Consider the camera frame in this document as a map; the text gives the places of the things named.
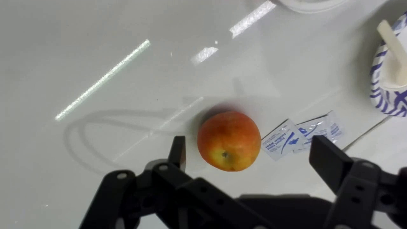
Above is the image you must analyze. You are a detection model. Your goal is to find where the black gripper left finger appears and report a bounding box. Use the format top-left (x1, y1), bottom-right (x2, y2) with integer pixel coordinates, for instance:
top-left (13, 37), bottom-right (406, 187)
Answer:
top-left (79, 135), bottom-right (273, 229)

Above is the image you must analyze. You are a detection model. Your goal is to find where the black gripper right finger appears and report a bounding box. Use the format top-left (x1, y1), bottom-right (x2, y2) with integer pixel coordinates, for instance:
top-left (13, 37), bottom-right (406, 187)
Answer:
top-left (308, 135), bottom-right (407, 229)

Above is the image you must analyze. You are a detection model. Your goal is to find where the red yellow apple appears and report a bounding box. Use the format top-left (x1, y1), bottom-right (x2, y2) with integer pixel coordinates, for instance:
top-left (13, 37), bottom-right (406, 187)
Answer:
top-left (196, 110), bottom-right (263, 173)

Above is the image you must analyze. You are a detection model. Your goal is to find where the blue white patterned bowl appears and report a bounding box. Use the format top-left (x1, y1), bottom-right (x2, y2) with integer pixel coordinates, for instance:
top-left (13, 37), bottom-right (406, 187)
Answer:
top-left (369, 12), bottom-right (407, 118)

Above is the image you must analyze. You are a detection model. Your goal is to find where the white paper napkin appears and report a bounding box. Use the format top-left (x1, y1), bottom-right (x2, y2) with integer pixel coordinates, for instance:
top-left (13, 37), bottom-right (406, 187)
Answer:
top-left (343, 115), bottom-right (407, 171)

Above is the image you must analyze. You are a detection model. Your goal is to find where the blue white sachet packet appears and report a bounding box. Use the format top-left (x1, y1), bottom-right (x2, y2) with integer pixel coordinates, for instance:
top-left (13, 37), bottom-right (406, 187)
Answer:
top-left (261, 117), bottom-right (308, 163)
top-left (296, 110), bottom-right (347, 149)

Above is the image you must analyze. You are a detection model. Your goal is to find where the white plastic spoon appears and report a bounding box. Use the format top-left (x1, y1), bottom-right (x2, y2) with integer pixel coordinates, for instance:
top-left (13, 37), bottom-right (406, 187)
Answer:
top-left (376, 19), bottom-right (407, 89)

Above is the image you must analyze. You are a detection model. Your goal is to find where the white saucer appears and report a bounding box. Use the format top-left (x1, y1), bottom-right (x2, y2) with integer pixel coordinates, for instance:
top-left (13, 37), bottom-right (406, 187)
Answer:
top-left (274, 0), bottom-right (352, 15)

